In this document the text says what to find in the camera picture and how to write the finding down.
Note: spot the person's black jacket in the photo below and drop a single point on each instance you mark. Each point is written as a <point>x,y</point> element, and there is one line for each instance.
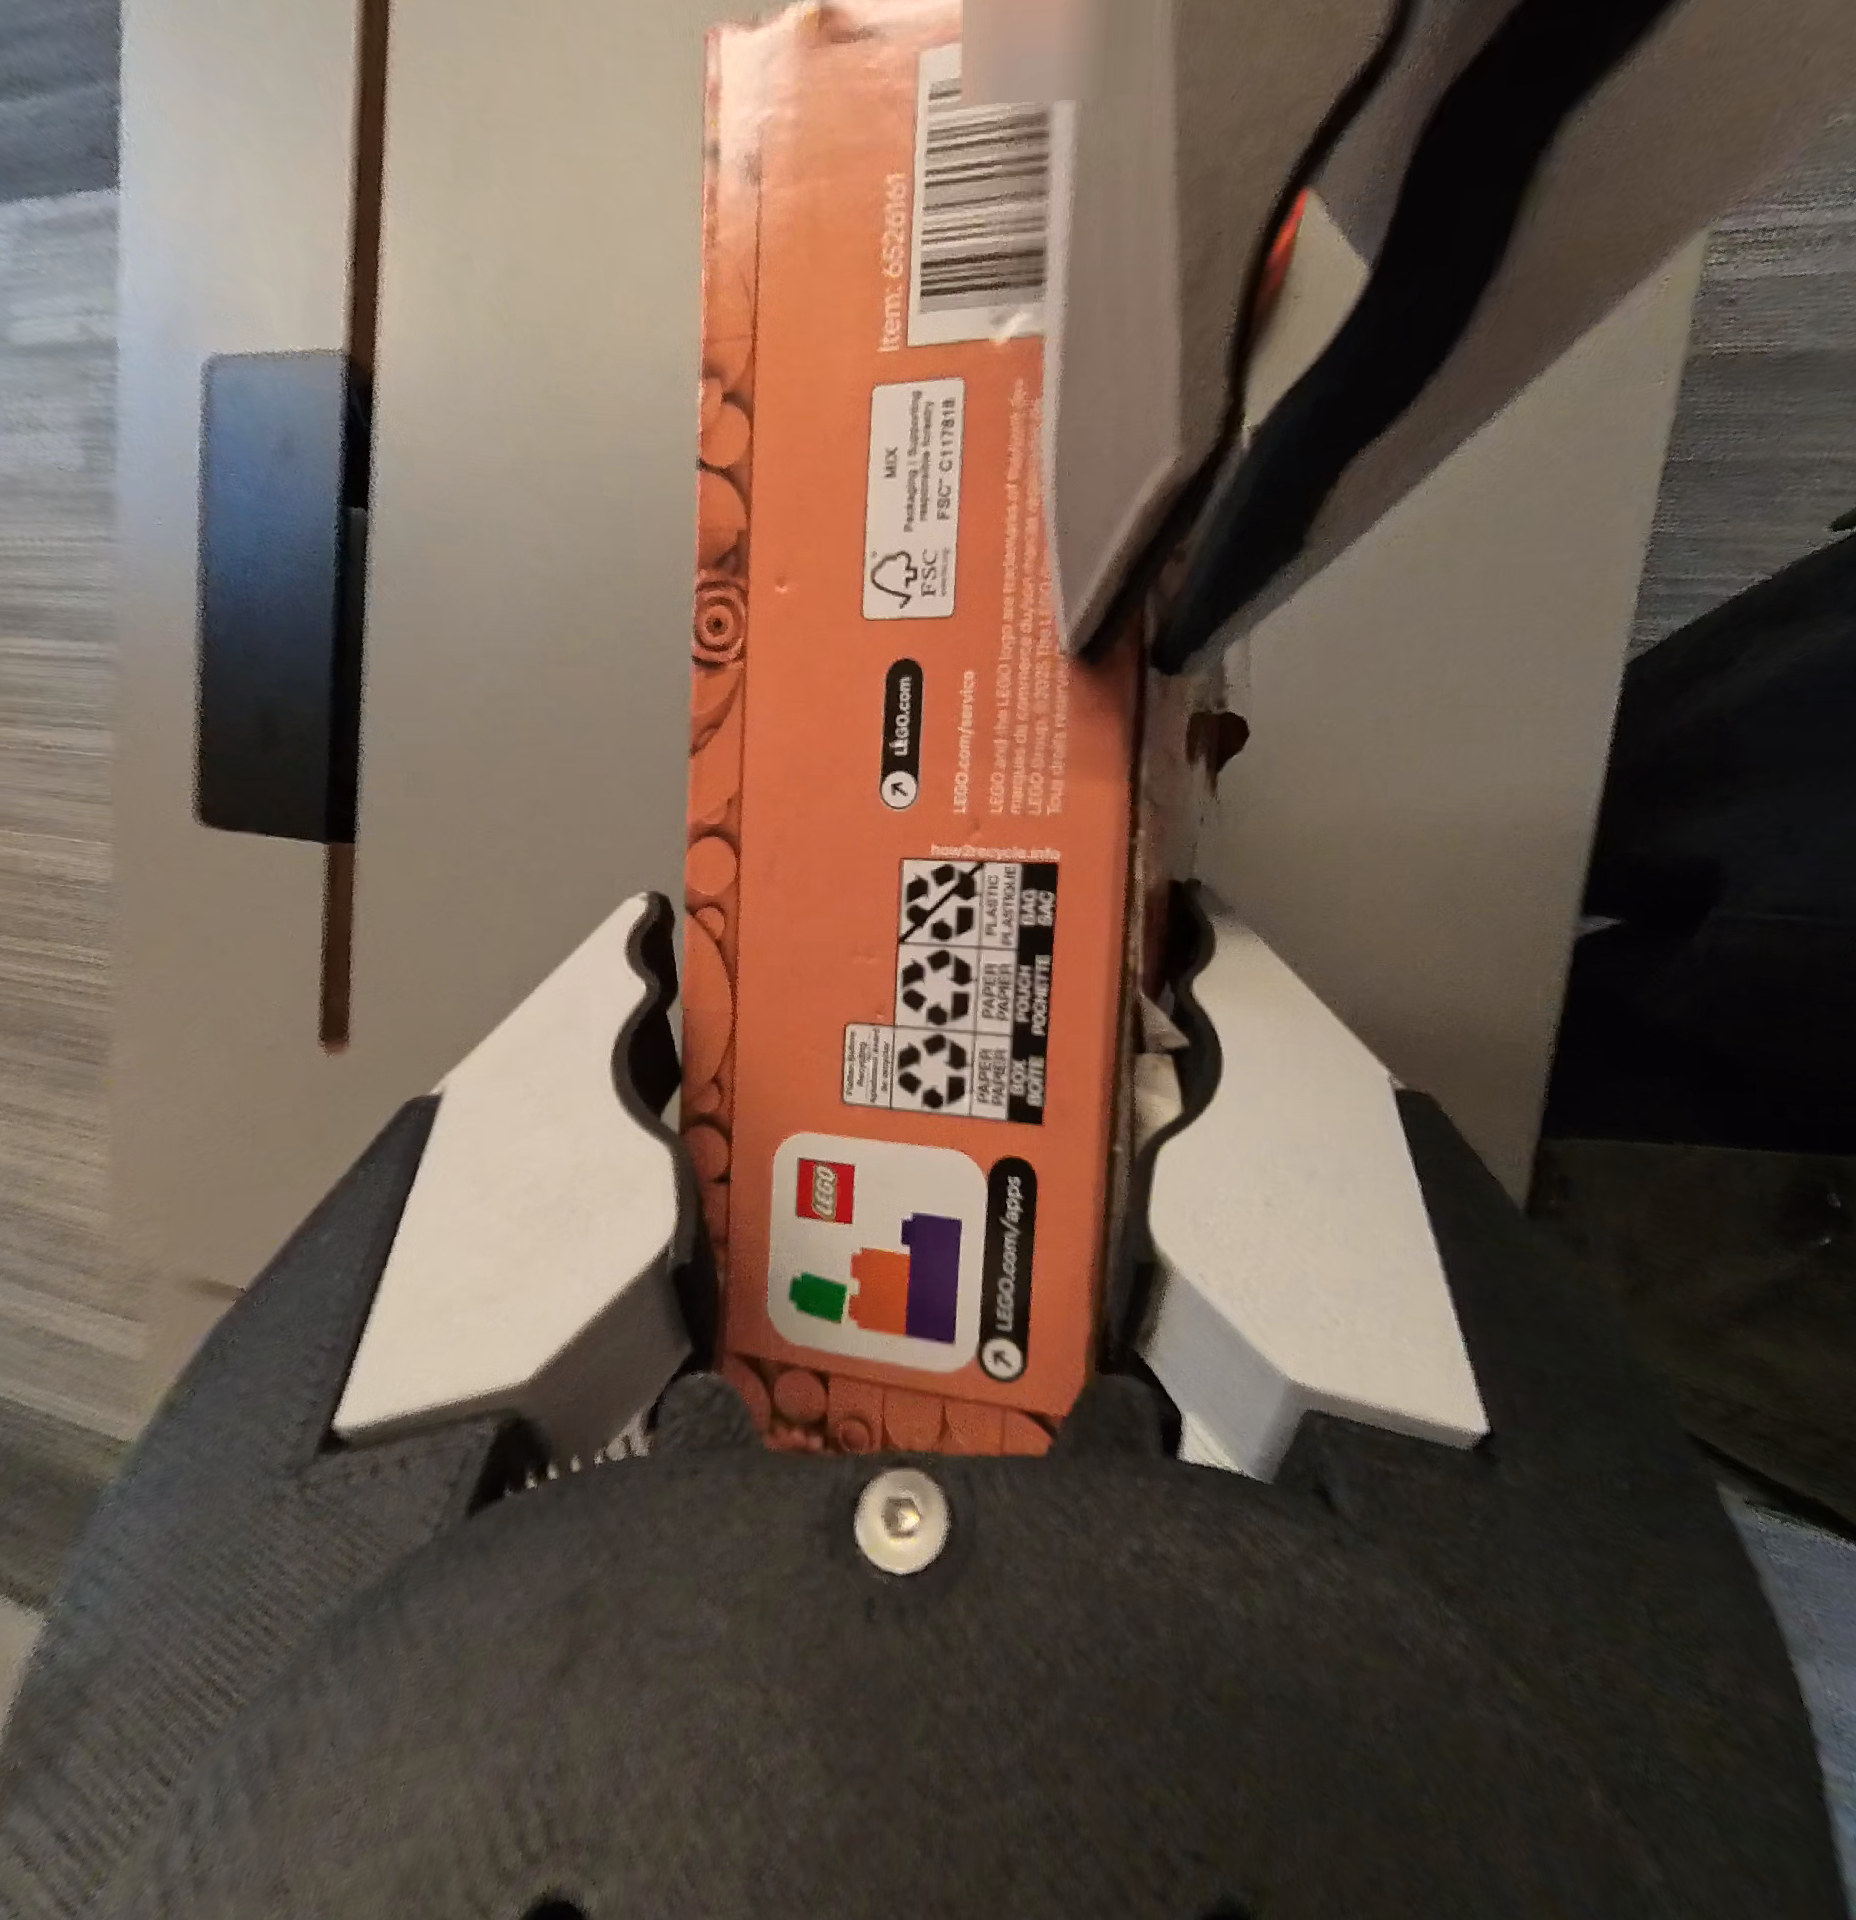
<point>1737,899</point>

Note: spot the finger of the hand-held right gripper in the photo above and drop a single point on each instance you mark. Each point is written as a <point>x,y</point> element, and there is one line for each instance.
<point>1124,376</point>
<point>1453,91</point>

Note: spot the black orchid lego box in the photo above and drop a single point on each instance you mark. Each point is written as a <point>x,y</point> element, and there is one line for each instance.
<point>810,674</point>

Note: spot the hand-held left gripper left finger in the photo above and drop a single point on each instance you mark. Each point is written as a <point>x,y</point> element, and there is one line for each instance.
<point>525,1231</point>

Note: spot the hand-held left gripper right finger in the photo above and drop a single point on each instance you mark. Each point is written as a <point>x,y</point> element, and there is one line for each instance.
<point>1304,1231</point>

